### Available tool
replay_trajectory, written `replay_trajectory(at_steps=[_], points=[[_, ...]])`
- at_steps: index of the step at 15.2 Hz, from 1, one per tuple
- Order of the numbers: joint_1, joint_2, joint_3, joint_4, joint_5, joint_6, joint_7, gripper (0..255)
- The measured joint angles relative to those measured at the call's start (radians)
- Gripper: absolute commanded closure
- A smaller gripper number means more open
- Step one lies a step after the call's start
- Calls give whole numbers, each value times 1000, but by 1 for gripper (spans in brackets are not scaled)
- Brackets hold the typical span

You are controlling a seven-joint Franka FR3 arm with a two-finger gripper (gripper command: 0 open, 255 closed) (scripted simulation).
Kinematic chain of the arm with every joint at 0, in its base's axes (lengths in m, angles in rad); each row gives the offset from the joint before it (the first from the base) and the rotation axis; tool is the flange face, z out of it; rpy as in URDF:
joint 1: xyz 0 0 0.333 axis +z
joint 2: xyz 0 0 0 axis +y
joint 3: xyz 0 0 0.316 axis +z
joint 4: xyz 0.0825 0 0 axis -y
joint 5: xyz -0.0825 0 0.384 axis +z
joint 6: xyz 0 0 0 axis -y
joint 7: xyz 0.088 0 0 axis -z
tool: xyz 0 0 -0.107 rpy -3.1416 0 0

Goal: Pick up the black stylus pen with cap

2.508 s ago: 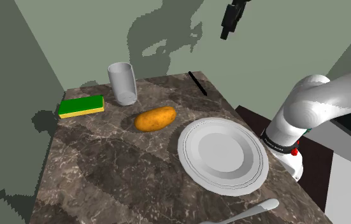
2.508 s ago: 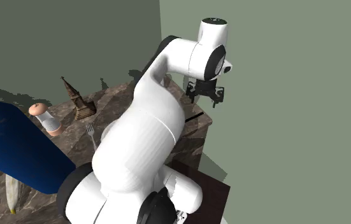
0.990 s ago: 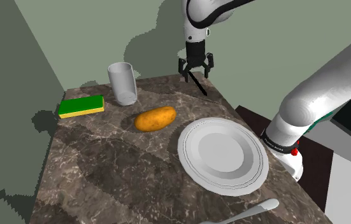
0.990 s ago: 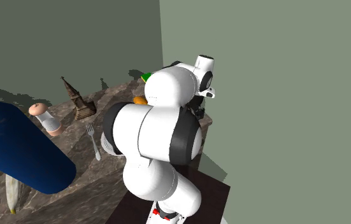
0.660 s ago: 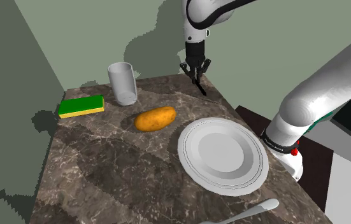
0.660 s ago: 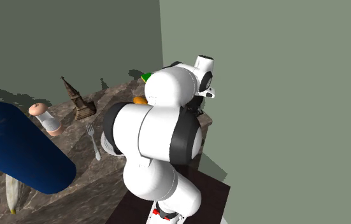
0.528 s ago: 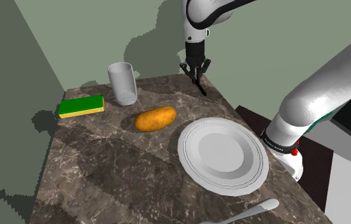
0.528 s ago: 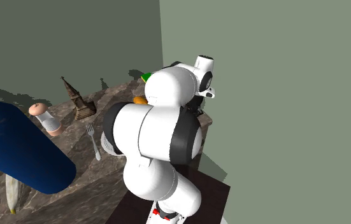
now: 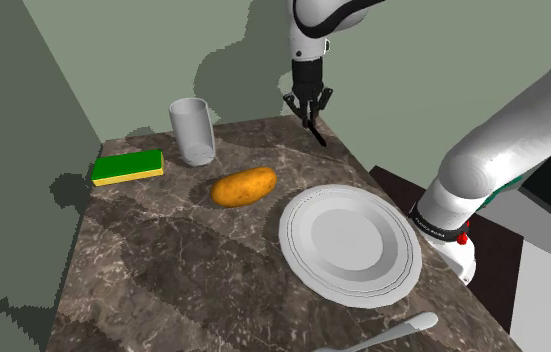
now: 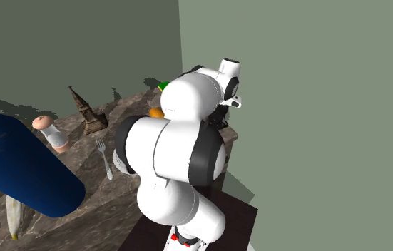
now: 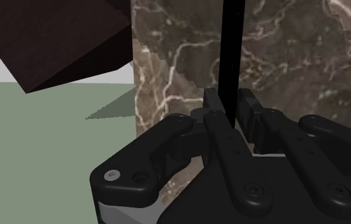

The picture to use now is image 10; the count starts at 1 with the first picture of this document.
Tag orange round thing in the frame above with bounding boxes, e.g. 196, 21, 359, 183
148, 107, 165, 119

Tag large blue cylinder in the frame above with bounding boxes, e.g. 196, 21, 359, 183
0, 112, 86, 219

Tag silver fork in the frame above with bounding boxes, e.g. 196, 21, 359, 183
96, 137, 114, 181

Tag pale pointed long vegetable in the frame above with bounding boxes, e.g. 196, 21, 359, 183
5, 194, 24, 241

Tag dark robot stand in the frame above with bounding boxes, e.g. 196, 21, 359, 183
118, 187, 259, 251

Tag brown tower figure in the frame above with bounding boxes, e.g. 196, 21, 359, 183
67, 85, 109, 136

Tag white and tan grinder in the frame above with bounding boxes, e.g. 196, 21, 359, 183
31, 115, 72, 153

